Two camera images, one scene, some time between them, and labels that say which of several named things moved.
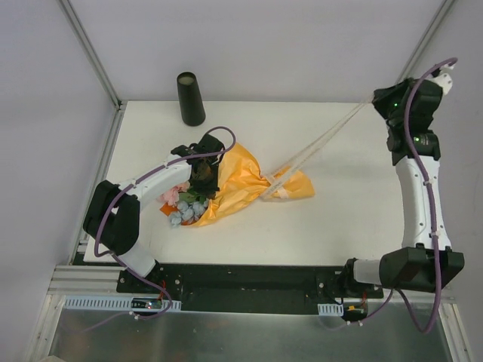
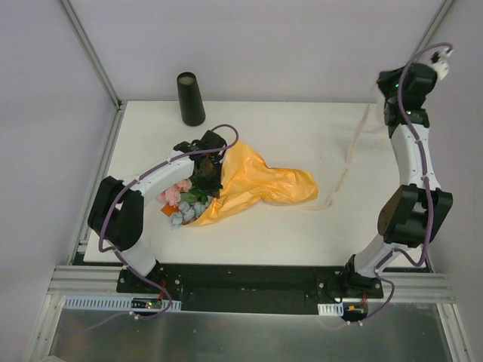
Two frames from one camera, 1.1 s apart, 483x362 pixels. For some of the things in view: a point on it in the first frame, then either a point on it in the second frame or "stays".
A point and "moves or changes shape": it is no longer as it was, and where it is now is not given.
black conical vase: x=192 y=106 stays
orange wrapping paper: x=241 y=181 moves or changes shape
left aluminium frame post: x=91 y=53 stays
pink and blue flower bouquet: x=183 y=205 stays
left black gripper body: x=206 y=182 stays
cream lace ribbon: x=273 y=182 -> x=350 y=153
